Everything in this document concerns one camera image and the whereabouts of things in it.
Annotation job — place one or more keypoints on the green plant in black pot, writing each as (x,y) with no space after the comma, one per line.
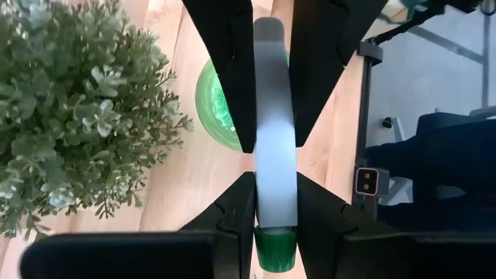
(77,116)

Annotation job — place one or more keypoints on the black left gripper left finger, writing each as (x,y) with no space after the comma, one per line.
(224,240)

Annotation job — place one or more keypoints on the small grey camera module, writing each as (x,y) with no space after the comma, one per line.
(368,181)

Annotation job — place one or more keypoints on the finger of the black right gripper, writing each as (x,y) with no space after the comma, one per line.
(317,46)
(232,58)

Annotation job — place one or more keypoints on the grey metal stand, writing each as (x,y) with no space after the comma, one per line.
(486,58)

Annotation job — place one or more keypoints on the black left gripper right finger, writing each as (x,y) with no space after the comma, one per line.
(348,248)

